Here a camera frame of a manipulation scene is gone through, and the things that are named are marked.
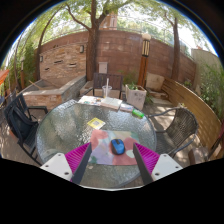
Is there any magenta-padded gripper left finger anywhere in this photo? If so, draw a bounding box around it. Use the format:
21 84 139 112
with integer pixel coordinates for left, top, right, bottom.
39 142 93 186

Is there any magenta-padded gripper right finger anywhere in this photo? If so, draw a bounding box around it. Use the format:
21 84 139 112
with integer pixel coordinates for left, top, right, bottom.
132 142 184 186

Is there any blue computer mouse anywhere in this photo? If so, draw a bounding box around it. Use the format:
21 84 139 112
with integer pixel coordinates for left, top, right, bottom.
110 138 126 156

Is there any floral print mouse pad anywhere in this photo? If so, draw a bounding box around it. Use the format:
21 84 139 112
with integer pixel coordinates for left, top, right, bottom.
89 129 141 167

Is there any yellow card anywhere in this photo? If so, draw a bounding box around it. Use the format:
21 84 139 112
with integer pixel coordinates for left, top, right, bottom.
86 117 107 131

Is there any dark wicker chair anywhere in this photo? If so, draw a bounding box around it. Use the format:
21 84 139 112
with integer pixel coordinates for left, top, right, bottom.
148 106 200 158

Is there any green tube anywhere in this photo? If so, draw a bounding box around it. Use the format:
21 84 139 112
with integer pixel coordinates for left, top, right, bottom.
131 108 145 120

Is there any small striped booklet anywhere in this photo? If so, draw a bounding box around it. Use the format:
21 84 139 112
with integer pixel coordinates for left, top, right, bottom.
119 103 135 113

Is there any colourful magazine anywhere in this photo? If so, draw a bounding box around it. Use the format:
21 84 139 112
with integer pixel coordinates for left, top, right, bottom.
77 95 103 107

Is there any white planter box with plant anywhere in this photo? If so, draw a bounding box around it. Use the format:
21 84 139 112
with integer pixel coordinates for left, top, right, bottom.
124 83 148 111

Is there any black plastic chair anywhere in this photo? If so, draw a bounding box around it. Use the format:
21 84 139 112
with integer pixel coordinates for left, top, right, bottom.
3 93 49 166

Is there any white open book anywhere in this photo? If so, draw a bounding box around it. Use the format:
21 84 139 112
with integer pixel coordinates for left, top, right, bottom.
99 96 124 111

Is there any brick garden counter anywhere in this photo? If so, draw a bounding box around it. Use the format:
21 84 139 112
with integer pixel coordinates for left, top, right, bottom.
20 73 88 111

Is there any curved wooden bench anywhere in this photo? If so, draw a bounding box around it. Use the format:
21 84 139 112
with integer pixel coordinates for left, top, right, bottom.
161 78 224 158

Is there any clear plastic cup with straw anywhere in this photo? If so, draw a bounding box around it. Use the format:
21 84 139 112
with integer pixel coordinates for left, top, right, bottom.
101 78 113 99

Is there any beige stone slab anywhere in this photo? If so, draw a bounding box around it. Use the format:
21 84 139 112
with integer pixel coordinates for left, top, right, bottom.
145 72 166 93

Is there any dark wooden slatted chair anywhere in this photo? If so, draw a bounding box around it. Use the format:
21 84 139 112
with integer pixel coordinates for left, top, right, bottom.
83 72 124 99

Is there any thick forked tree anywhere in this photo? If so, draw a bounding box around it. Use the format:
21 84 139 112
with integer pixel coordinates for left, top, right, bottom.
63 0 114 82

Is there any slender tree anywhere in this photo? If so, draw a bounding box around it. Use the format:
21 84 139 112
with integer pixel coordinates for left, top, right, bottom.
163 13 183 82

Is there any orange cloth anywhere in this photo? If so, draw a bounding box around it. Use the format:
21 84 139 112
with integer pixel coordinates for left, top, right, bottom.
0 68 10 86

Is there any white wall box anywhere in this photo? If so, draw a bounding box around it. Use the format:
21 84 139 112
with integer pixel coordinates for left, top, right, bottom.
98 61 109 75

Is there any wooden lamp post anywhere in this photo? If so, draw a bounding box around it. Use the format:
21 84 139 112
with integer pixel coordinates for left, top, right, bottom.
137 32 152 88

